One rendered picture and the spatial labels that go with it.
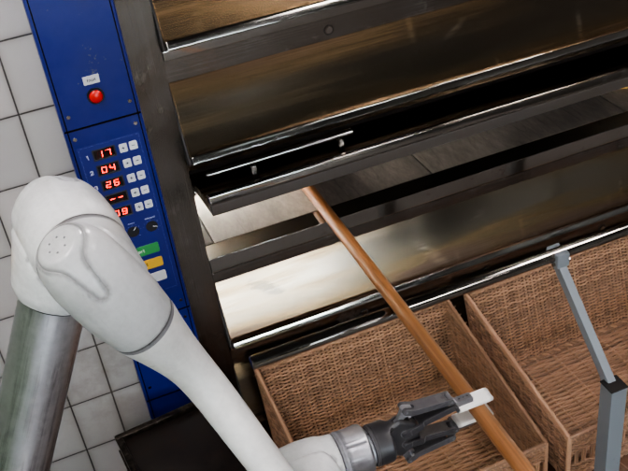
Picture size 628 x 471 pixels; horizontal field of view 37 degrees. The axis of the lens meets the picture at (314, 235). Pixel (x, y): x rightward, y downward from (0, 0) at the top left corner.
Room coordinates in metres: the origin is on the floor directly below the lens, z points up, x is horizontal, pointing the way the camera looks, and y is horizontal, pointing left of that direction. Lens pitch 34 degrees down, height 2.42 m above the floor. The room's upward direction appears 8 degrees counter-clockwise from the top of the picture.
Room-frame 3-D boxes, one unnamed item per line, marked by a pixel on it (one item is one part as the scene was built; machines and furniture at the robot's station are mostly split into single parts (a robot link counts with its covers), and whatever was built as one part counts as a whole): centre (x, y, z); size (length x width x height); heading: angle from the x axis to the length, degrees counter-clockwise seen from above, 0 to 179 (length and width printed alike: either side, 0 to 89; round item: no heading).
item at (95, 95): (1.69, 0.38, 1.67); 0.03 x 0.02 x 0.06; 107
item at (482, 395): (1.17, -0.23, 1.21); 0.07 x 0.03 x 0.01; 107
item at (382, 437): (1.13, -0.09, 1.20); 0.09 x 0.07 x 0.08; 106
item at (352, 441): (1.11, -0.01, 1.20); 0.09 x 0.06 x 0.09; 16
